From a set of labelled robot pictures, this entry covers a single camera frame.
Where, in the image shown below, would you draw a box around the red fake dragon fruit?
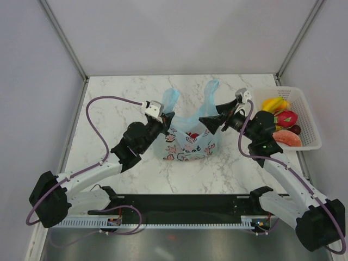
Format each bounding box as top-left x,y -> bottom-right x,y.
274,110 -> 298,131

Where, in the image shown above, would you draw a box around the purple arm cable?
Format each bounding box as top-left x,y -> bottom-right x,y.
26,95 -> 143,235
237,98 -> 343,254

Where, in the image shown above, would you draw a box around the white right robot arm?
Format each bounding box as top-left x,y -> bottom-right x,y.
199,100 -> 347,255

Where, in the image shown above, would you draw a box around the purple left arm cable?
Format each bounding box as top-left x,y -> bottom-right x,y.
26,95 -> 143,235

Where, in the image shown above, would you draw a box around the white slotted cable duct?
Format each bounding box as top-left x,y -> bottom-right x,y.
54,216 -> 254,229

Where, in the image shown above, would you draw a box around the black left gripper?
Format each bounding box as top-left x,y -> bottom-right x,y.
139,111 -> 175,153

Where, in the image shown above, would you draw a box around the fake watermelon slice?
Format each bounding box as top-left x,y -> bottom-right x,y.
272,130 -> 302,147

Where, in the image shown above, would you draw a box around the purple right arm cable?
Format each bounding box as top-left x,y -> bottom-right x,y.
237,98 -> 343,254

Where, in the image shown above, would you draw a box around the right aluminium corner post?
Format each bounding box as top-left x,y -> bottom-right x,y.
274,0 -> 326,86

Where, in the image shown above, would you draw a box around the aluminium corner post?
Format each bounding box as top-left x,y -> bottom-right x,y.
274,0 -> 326,86
38,0 -> 89,82

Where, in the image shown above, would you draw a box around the light blue plastic bag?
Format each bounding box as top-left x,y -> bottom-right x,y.
153,80 -> 221,161

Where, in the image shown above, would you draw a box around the dark purple fake plum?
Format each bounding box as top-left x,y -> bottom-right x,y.
288,125 -> 301,135

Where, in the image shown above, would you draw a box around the yellow fake banana bunch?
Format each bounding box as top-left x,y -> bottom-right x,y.
262,97 -> 285,113

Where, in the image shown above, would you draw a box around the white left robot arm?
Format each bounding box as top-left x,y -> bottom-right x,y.
26,112 -> 175,228

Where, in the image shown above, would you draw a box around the orange fake peach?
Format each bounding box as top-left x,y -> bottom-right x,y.
279,100 -> 291,110

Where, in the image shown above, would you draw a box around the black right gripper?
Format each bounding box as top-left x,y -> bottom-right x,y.
199,98 -> 258,142

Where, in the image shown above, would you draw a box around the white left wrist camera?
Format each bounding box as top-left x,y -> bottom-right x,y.
141,101 -> 164,123

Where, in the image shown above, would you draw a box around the white plastic fruit basket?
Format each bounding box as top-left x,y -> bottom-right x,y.
252,86 -> 322,151

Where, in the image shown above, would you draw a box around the left aluminium corner post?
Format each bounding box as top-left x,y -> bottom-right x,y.
38,0 -> 89,82

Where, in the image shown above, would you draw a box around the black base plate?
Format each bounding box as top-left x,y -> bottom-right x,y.
104,194 -> 270,224

